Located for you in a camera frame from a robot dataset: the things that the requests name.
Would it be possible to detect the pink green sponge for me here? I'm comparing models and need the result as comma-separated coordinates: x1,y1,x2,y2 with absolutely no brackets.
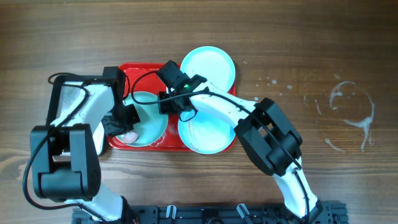
121,131,139,144

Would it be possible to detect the light blue plate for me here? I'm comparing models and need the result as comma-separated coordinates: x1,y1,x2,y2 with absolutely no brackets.
123,95,169,147
180,46,236,92
178,111,236,154

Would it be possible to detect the light blue plate top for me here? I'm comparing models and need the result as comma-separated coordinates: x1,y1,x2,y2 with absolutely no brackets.
180,46,236,92

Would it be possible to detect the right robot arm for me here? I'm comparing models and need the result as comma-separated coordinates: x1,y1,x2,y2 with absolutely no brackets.
156,60,318,223

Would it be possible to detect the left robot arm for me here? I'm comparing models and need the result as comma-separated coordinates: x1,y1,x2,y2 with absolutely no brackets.
22,67,139,223

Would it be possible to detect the red plastic tray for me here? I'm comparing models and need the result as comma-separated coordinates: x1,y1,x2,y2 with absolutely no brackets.
107,62,237,152

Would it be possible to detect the black soapy water tray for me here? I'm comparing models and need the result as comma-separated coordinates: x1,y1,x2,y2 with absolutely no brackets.
46,73,115,129

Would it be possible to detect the light blue plate bottom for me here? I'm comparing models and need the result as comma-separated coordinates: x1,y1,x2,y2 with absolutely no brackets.
178,111,236,154

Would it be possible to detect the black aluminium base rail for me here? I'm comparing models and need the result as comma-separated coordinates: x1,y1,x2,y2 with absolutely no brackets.
72,202,348,224

